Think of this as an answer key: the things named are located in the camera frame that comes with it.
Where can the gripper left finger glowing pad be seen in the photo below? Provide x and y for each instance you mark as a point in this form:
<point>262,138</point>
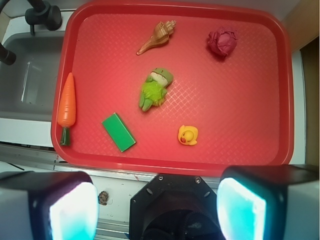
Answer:
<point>48,206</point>

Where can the grey sink basin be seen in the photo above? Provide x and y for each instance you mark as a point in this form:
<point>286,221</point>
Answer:
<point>27,87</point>

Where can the green rectangular block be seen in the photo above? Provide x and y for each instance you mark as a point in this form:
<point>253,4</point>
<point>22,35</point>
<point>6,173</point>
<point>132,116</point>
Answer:
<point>118,131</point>

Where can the yellow rubber duck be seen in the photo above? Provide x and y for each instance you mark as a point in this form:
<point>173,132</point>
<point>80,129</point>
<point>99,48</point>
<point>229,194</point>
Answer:
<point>187,135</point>

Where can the brown spiral conch shell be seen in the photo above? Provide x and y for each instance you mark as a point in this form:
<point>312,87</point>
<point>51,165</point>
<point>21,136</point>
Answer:
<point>160,36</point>

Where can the green plush frog toy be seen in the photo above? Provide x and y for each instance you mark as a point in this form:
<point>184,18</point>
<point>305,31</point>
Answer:
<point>154,89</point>

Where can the red plastic tray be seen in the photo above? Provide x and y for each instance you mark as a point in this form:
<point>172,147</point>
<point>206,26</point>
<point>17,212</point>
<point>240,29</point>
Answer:
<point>242,104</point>

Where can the orange plastic toy carrot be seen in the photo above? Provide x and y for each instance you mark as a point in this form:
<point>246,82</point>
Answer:
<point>66,116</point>

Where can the crumpled dark red paper ball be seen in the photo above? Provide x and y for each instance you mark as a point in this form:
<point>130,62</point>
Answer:
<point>223,41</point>

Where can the small brown debris piece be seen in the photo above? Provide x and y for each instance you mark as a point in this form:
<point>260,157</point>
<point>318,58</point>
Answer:
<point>103,198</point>

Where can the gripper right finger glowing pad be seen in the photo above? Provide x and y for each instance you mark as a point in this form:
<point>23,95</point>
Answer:
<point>277,202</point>

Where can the black faucet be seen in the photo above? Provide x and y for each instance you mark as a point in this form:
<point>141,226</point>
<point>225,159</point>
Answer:
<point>41,13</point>

